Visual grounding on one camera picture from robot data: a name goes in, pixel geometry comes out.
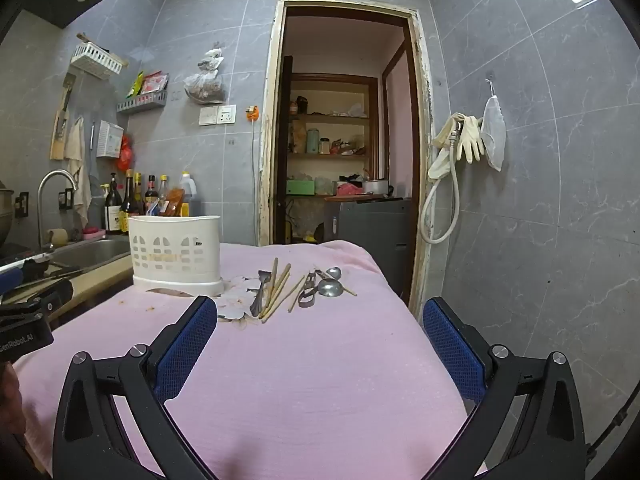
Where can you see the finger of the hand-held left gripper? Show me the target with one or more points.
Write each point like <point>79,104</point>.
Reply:
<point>12,277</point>
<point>55,292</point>

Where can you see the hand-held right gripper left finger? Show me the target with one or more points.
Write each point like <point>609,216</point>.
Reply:
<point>185,345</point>

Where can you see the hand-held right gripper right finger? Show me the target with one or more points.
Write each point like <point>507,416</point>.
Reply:
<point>452,345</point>

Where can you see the white plastic utensil holder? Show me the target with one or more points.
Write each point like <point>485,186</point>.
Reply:
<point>172,255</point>

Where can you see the wooden chopstick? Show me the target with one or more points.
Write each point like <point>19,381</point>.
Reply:
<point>274,305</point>
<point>273,280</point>
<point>280,285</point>
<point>297,291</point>

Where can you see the metal spoons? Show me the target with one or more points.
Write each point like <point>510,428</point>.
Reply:
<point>350,291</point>

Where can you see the large metal spoon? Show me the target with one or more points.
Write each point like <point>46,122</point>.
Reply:
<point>330,288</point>

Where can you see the small metal spoon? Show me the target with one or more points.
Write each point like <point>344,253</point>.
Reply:
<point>334,273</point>

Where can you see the steel sink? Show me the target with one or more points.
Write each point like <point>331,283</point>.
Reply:
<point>95,252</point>

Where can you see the metal pot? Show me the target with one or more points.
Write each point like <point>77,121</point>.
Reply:
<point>5,220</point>

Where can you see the pink sponge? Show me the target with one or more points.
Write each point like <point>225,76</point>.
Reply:
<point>93,233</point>

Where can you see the dark pump bottle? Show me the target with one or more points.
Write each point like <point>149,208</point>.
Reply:
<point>113,215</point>

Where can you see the chrome faucet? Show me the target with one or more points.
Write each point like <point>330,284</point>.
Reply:
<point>44,185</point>

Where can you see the tall dark sauce bottle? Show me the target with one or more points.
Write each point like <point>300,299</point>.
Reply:
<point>129,205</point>

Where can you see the yellow cap sauce bottle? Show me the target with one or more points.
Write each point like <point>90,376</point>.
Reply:
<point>138,195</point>

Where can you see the pink cloth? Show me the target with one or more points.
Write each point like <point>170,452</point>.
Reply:
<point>310,385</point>

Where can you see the dark red label bottle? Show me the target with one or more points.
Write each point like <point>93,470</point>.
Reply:
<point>150,195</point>

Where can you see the hanging beige cloth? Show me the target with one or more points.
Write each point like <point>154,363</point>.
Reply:
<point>75,150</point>

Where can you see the orange packet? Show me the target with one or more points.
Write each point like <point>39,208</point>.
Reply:
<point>174,202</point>

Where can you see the grey cabinet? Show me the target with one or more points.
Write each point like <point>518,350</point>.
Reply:
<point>370,225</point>

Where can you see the clear sauce bottle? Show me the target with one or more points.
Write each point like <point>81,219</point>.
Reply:
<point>163,190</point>

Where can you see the wooden cutting board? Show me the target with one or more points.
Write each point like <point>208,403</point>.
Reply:
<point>59,130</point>

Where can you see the red plastic bag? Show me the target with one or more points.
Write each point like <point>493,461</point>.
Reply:
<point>126,155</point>

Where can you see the hanging knife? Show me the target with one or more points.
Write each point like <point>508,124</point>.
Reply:
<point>92,135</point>

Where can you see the white pot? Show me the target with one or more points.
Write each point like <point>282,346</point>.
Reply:
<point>375,187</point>

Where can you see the pink bag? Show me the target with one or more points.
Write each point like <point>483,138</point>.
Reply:
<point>349,190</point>

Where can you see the green box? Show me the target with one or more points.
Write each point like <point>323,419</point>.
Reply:
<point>300,187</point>

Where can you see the cream rubber gloves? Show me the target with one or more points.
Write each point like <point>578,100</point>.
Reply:
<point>470,137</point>

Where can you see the white mesh bag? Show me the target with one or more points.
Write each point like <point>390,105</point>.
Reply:
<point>494,135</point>

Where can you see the yellow green packet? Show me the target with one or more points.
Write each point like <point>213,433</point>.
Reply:
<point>134,85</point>

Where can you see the red packet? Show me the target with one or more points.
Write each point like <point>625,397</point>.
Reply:
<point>154,83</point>

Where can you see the wooden shelf unit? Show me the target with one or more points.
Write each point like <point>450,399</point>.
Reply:
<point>372,110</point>

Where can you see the hanging clear plastic bag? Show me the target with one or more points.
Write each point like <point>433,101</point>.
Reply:
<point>205,85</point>

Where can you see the black wall outlet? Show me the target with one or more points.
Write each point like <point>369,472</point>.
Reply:
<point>65,198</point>
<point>21,205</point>

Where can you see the white wall box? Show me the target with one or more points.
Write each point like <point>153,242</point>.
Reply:
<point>109,139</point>

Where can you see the grey wall shelf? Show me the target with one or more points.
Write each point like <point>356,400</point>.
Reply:
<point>142,103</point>

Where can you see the door frame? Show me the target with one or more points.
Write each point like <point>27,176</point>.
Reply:
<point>267,135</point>

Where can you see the white wall basket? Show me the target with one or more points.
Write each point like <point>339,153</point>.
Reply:
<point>95,62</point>

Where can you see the white wall switch socket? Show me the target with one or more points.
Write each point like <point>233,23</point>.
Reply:
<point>217,115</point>

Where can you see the orange wall hook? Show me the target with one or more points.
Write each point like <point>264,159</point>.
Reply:
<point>252,111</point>

